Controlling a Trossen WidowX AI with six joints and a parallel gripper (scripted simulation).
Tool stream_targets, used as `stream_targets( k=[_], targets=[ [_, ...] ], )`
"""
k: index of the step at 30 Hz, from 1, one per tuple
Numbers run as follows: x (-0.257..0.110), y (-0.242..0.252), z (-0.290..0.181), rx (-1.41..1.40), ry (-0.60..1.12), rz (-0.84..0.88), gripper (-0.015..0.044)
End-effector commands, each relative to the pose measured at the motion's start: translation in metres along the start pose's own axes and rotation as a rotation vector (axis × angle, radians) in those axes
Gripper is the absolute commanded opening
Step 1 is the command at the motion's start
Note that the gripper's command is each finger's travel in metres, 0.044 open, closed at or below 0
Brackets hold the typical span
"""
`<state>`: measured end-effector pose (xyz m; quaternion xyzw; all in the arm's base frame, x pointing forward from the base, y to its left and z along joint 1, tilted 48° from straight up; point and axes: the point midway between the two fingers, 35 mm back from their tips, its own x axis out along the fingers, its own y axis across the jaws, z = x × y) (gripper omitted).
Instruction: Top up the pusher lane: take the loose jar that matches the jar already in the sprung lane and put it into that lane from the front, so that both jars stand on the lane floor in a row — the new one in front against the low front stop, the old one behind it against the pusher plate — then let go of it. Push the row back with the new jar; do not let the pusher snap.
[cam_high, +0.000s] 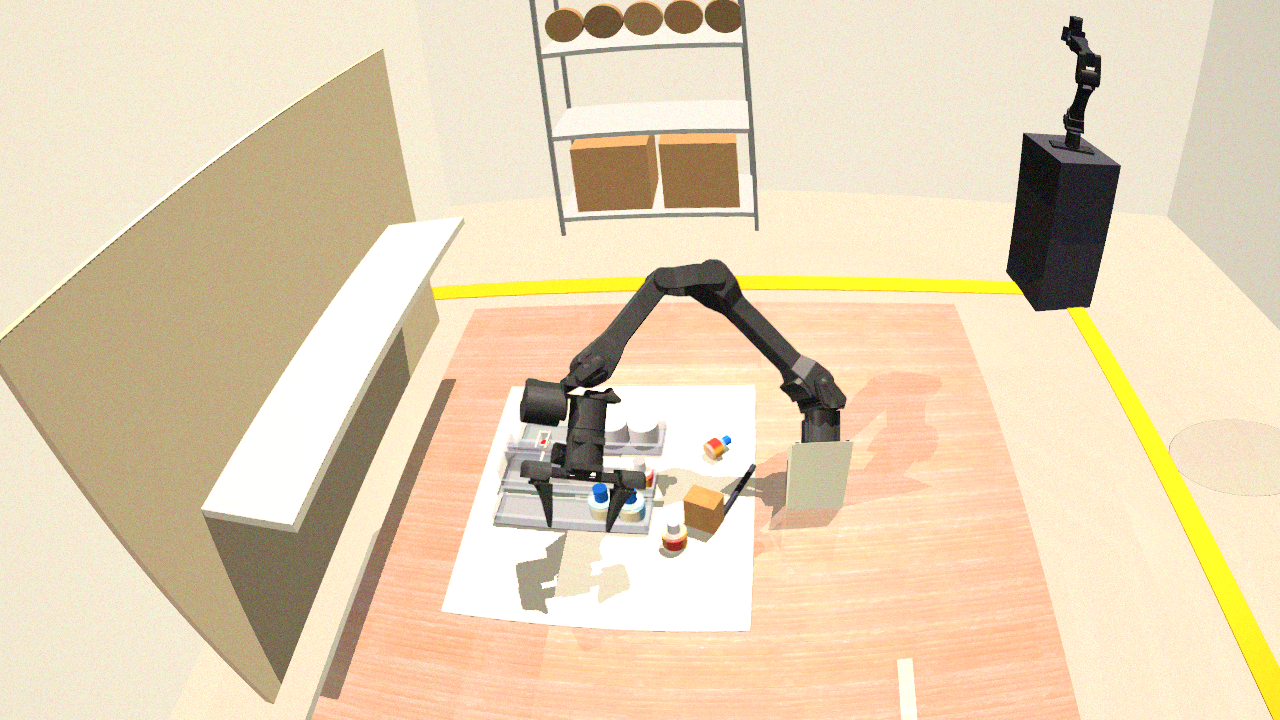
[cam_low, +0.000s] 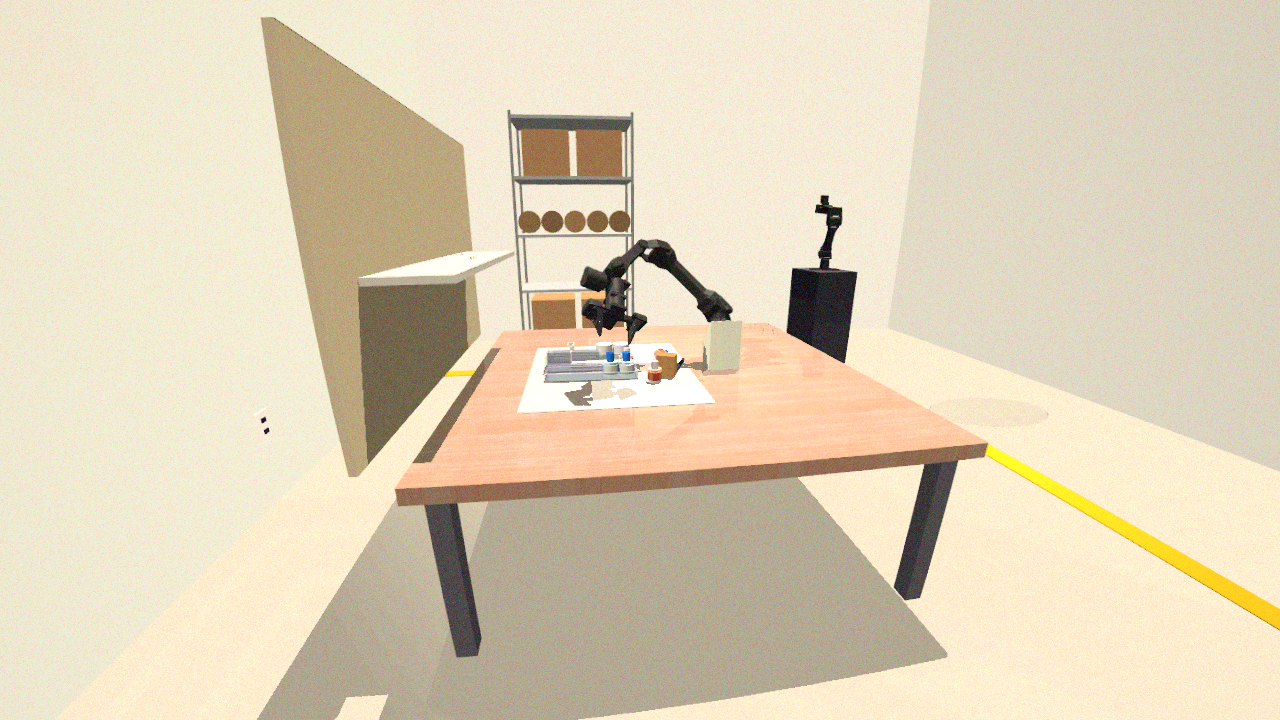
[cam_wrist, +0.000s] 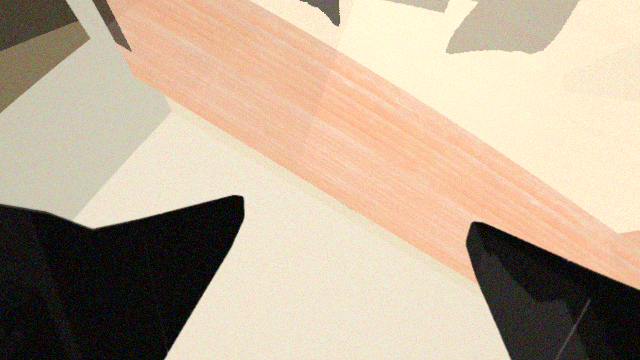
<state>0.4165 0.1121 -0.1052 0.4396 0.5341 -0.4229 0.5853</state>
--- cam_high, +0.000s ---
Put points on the red and yellow jar with blue cap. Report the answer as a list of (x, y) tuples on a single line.
[(715, 447)]

